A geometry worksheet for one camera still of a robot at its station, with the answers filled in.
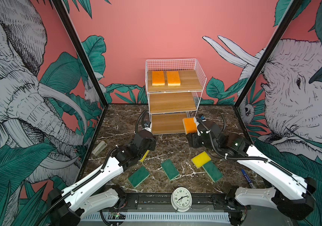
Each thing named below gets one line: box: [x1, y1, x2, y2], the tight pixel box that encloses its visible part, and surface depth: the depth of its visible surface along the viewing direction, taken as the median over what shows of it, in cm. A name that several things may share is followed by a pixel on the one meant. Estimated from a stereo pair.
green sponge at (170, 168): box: [161, 159, 180, 181], surface depth 86 cm
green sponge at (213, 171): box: [202, 160, 224, 183], surface depth 86 cm
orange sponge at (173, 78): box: [166, 70, 181, 86], surface depth 76 cm
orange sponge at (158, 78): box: [151, 70, 166, 86], surface depth 76 cm
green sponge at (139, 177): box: [127, 165, 151, 189], surface depth 83 cm
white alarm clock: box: [170, 184, 194, 214], surface depth 73 cm
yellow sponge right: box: [191, 151, 212, 169], surface depth 89 cm
